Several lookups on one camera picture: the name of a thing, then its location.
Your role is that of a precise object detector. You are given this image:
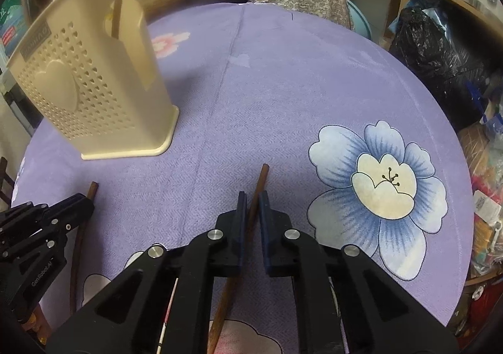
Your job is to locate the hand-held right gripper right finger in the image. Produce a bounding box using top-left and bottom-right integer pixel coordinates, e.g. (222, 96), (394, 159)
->
(257, 190), (460, 354)

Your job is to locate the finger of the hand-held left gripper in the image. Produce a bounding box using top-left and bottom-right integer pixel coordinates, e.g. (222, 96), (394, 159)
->
(0, 193), (93, 221)
(0, 203), (96, 260)

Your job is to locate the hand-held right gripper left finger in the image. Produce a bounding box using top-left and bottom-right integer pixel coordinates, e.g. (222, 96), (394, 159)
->
(46, 191), (249, 354)

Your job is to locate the light brown wooden chopstick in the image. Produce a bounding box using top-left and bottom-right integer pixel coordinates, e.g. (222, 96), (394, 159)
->
(206, 163), (271, 354)

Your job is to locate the cream perforated utensil holder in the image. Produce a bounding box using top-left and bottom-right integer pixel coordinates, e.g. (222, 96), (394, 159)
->
(7, 0), (180, 161)

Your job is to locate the wooden chair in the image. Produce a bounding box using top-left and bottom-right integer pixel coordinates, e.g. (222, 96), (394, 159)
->
(0, 157), (16, 207)

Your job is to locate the blue water jug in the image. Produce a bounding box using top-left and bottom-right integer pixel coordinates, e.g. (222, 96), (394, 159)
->
(0, 0), (28, 60)

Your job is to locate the colourful stuffed plastic bag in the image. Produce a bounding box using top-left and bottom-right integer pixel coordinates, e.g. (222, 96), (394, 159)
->
(458, 122), (503, 280)

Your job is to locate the blue plastic basin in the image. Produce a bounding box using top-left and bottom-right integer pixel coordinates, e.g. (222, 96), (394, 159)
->
(348, 0), (373, 41)

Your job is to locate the black plastic bag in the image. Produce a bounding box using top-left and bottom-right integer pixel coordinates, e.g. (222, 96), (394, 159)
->
(387, 4), (492, 131)

